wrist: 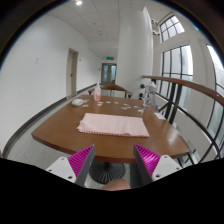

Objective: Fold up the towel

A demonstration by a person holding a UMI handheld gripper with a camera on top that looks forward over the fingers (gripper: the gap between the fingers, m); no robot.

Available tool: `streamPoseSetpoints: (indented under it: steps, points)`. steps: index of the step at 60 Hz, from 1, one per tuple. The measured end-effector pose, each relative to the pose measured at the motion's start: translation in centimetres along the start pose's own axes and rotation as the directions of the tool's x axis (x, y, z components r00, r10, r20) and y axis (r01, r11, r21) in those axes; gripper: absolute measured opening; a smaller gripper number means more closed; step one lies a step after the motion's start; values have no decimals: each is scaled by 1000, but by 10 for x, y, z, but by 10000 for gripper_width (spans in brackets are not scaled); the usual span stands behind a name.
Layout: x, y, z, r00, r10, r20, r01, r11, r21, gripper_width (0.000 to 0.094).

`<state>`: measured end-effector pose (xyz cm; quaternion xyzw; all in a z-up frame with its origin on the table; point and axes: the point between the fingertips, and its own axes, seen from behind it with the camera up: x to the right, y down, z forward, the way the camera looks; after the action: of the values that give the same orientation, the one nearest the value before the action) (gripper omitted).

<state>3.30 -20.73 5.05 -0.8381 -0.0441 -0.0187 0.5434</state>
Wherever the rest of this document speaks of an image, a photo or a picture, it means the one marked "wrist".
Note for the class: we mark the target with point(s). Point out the white paper card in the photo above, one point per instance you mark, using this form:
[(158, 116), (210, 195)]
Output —
[(159, 116)]

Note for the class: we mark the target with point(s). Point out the grey side door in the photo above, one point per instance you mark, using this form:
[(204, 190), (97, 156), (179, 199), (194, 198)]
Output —
[(71, 72)]

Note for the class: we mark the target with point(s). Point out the glass double door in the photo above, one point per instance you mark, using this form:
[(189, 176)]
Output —
[(108, 73)]

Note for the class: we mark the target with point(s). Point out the black round table base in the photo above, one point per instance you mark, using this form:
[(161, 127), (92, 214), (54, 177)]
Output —
[(104, 172)]

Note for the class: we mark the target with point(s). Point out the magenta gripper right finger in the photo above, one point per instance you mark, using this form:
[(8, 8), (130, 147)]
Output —
[(153, 167)]

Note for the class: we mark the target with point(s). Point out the clear plastic bottle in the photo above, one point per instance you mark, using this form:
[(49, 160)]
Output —
[(97, 92)]

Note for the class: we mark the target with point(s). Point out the wooden handrail with black railing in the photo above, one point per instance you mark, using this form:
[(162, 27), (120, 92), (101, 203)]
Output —
[(196, 112)]

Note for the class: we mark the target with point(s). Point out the pink folded towel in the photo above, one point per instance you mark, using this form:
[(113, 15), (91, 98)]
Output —
[(113, 125)]

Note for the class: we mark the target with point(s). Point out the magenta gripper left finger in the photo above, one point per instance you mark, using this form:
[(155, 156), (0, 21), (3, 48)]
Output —
[(74, 168)]

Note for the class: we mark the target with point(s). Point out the white rounded object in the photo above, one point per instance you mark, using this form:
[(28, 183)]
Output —
[(78, 102)]

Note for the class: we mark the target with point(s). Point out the white round column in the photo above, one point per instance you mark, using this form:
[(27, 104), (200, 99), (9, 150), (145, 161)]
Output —
[(135, 49)]

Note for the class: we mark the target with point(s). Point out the brown wooden table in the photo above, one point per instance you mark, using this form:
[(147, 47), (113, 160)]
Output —
[(60, 131)]

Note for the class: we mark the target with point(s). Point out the transparent water jug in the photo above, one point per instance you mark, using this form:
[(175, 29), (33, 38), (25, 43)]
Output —
[(149, 94)]

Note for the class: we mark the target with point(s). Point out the wooden chair backrest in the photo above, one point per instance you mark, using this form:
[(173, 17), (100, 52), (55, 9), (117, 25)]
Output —
[(113, 87)]

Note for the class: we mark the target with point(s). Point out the green exit sign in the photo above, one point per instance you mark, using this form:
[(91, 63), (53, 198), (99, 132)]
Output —
[(110, 58)]

